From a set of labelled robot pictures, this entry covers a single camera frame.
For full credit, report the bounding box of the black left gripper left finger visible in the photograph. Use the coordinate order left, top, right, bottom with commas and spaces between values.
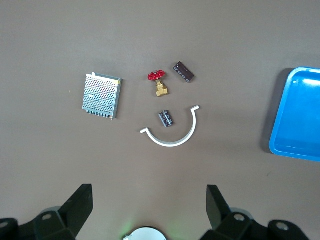
33, 184, 94, 240

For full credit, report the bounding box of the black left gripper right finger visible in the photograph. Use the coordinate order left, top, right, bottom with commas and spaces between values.
199, 184, 270, 240

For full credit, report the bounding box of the short dark electrolytic capacitor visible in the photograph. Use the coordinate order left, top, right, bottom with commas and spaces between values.
158, 109, 174, 128

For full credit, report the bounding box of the long dark electrolytic capacitor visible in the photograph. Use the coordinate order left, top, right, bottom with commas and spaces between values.
172, 61, 196, 84

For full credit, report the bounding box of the blue plastic tray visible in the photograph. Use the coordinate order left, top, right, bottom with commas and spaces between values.
268, 66, 320, 163

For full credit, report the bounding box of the perforated metal power supply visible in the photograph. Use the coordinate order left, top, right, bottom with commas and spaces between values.
81, 71, 123, 121

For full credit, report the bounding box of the brass red valve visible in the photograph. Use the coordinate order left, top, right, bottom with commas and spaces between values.
147, 69, 170, 98

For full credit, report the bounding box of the white half-ring pipe clamp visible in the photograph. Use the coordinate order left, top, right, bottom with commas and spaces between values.
139, 104, 200, 148

